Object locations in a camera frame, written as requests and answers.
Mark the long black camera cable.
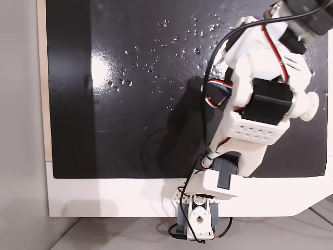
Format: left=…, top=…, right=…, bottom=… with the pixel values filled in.
left=168, top=7, right=327, bottom=243

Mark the grey table clamp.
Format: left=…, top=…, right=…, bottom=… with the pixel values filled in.
left=176, top=203, right=191, bottom=235

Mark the light wooden board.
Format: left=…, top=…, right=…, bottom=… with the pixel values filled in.
left=36, top=0, right=55, bottom=163

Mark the black glossy mat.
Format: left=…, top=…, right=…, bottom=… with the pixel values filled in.
left=45, top=0, right=329, bottom=180

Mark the red white black servo wire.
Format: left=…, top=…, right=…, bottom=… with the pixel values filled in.
left=201, top=79, right=234, bottom=109
left=259, top=24, right=291, bottom=84

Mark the black camera box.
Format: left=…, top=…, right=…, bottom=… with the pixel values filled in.
left=288, top=0, right=333, bottom=36

